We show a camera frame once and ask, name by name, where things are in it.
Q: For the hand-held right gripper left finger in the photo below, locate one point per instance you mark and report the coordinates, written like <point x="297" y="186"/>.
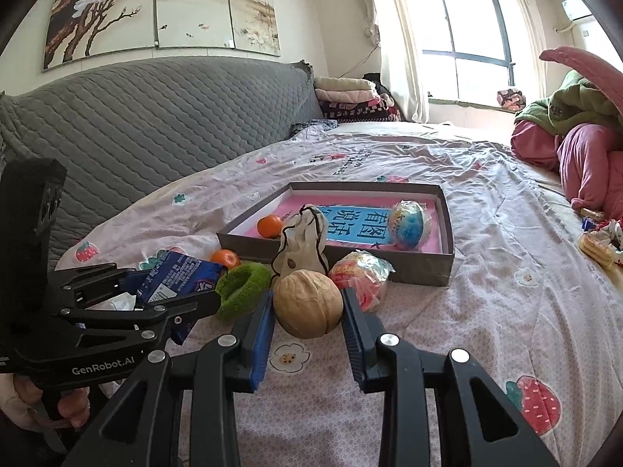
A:
<point x="263" y="335"/>

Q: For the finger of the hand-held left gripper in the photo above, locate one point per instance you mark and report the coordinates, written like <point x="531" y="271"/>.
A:
<point x="160" y="314"/>
<point x="97" y="279"/>

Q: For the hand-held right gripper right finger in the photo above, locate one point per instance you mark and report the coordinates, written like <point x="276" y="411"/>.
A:
<point x="353" y="335"/>

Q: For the blue packet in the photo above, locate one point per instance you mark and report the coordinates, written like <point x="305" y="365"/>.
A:
<point x="175" y="275"/>

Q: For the green hair scrunchie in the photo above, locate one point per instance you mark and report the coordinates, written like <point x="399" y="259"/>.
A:
<point x="243" y="287"/>

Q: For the walnut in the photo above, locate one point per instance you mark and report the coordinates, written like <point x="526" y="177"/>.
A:
<point x="306" y="304"/>

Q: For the red toy egg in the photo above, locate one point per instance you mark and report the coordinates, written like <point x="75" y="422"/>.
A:
<point x="360" y="275"/>

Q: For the orange tangerine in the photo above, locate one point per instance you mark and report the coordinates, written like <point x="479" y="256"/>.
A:
<point x="270" y="226"/>
<point x="224" y="258"/>

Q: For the grey cardboard box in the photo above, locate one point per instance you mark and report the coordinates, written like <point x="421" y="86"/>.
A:
<point x="428" y="267"/>

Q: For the blue toy egg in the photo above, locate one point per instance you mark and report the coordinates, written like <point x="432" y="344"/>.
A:
<point x="409" y="226"/>

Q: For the person's left hand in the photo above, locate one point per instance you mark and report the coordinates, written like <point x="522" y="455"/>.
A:
<point x="73" y="406"/>

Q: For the beige cloth pouch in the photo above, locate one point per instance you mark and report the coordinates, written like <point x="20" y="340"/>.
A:
<point x="299" y="248"/>

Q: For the pink book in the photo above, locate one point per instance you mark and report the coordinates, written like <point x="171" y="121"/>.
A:
<point x="360" y="228"/>

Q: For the grey quilted headboard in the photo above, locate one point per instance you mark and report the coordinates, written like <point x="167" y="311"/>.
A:
<point x="146" y="131"/>

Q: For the strawberry print bed sheet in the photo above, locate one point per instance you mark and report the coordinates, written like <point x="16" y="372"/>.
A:
<point x="486" y="204"/>

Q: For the dark patterned cloth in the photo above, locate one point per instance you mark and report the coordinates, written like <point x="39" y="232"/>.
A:
<point x="311" y="127"/>

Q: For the stack of folded blankets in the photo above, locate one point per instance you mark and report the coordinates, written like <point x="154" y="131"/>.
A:
<point x="350" y="99"/>

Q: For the yellow biscuit packet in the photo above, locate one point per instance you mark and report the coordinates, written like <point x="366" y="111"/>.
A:
<point x="595" y="249"/>

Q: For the small blue wrapper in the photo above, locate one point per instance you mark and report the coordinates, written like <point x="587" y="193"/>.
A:
<point x="588" y="224"/>

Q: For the small orange biscuit packet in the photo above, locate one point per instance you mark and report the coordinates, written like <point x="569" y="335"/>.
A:
<point x="591" y="212"/>

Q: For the floral cushion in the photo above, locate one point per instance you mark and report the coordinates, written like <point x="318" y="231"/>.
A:
<point x="511" y="99"/>

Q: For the pink quilt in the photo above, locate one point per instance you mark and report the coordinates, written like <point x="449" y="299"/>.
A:
<point x="584" y="165"/>

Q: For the cream curtain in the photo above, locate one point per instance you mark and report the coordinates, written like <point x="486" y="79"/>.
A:
<point x="525" y="44"/>
<point x="396" y="44"/>

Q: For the green blanket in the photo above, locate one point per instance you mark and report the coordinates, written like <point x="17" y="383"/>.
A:
<point x="569" y="107"/>

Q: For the black framed window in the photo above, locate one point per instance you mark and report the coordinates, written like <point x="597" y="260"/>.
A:
<point x="467" y="24"/>

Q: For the white air conditioner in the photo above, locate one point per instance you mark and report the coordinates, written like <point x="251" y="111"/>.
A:
<point x="579" y="9"/>

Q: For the floral wall painting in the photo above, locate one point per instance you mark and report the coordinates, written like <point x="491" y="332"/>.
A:
<point x="160" y="5"/>

